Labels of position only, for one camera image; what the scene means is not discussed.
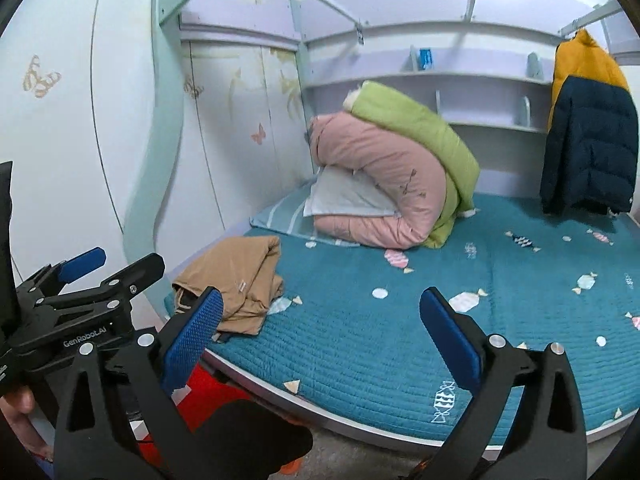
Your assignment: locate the beige butterfly wall sticker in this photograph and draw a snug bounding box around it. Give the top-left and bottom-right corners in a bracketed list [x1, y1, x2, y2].
[22, 55, 62, 99]

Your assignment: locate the butterfly-print wardrobe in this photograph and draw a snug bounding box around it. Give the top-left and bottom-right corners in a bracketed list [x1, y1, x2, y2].
[179, 35, 321, 241]

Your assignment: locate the person's left hand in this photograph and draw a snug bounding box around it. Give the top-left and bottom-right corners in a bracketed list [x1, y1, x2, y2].
[0, 387, 53, 462]

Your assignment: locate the green quilt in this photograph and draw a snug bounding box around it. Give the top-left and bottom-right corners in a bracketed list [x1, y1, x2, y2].
[342, 80, 481, 250]

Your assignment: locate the dark cloth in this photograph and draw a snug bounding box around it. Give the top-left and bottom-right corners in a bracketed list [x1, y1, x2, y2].
[190, 399, 314, 480]

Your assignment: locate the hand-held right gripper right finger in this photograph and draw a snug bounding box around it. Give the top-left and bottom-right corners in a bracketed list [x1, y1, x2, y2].
[415, 286, 588, 480]

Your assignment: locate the person's red garment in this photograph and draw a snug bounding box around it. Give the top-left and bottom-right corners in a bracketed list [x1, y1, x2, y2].
[135, 360, 253, 480]

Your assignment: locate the lilac wall shelf unit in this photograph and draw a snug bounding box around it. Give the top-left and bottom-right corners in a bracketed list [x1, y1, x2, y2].
[300, 20, 562, 201]

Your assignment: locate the pink quilt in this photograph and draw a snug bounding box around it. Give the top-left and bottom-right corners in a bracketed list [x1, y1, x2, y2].
[307, 112, 448, 250]

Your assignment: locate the yellow and navy puffer jacket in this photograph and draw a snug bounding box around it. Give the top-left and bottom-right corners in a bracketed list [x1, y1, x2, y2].
[540, 27, 639, 216]

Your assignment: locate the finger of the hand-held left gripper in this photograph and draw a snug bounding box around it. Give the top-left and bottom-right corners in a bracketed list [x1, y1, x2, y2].
[36, 253, 166, 319]
[15, 247, 107, 302]

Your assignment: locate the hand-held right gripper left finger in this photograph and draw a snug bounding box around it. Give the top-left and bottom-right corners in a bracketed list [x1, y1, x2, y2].
[52, 286, 225, 480]

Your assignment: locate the mint green loft bed frame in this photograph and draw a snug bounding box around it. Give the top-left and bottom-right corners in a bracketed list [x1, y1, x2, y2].
[122, 0, 640, 253]

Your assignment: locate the teal striped pillow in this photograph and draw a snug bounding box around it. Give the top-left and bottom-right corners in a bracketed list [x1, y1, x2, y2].
[249, 185, 361, 248]

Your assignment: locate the tan button-up shirt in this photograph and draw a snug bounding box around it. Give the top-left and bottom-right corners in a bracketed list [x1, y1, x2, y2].
[171, 235, 286, 343]

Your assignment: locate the white pillow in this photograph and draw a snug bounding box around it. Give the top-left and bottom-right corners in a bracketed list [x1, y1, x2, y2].
[302, 166, 401, 218]

